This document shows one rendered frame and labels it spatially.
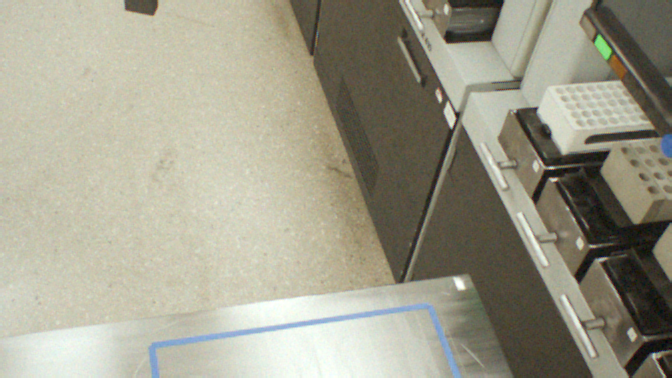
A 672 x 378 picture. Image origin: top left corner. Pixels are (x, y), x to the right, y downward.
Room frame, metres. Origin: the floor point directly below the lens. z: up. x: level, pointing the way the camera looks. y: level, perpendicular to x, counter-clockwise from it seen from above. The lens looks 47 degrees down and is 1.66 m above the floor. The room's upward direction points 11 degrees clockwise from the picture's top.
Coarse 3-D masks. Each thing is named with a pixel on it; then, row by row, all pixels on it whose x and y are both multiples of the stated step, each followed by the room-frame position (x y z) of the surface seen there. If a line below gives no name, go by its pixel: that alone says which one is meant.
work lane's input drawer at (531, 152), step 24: (528, 120) 1.02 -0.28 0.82; (480, 144) 1.01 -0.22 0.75; (504, 144) 1.03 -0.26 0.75; (528, 144) 0.98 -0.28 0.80; (552, 144) 0.97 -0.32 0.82; (504, 168) 0.97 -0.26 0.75; (528, 168) 0.96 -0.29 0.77; (552, 168) 0.93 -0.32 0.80; (576, 168) 0.95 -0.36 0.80; (528, 192) 0.93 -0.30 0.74
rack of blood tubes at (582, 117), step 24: (552, 96) 1.03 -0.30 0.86; (576, 96) 1.04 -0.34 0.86; (600, 96) 1.05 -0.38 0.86; (624, 96) 1.06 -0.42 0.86; (552, 120) 1.01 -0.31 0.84; (576, 120) 0.98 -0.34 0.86; (600, 120) 1.00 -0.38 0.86; (624, 120) 1.01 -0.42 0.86; (648, 120) 1.02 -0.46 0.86; (576, 144) 0.96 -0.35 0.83; (600, 144) 0.98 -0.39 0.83
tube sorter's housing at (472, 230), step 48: (576, 0) 1.14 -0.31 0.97; (576, 48) 1.10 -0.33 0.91; (480, 96) 1.16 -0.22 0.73; (528, 96) 1.16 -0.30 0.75; (480, 192) 1.04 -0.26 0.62; (432, 240) 1.12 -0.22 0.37; (480, 240) 0.99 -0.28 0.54; (480, 288) 0.94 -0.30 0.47; (528, 288) 0.85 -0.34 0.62; (576, 288) 0.77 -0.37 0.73; (528, 336) 0.80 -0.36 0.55; (576, 336) 0.73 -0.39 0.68
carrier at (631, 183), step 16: (624, 144) 0.93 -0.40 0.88; (608, 160) 0.92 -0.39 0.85; (624, 160) 0.90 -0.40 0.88; (608, 176) 0.91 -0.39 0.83; (624, 176) 0.89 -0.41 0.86; (640, 176) 0.88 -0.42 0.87; (624, 192) 0.87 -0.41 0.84; (640, 192) 0.85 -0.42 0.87; (656, 192) 0.85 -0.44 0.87; (624, 208) 0.86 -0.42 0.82; (640, 208) 0.84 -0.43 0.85; (656, 208) 0.83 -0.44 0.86
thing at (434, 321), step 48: (384, 288) 0.64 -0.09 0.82; (432, 288) 0.65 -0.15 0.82; (48, 336) 0.48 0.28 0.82; (96, 336) 0.49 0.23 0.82; (144, 336) 0.50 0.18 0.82; (192, 336) 0.51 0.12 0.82; (240, 336) 0.53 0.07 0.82; (288, 336) 0.54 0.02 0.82; (336, 336) 0.55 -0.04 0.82; (384, 336) 0.57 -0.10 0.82; (432, 336) 0.58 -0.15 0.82; (480, 336) 0.59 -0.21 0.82
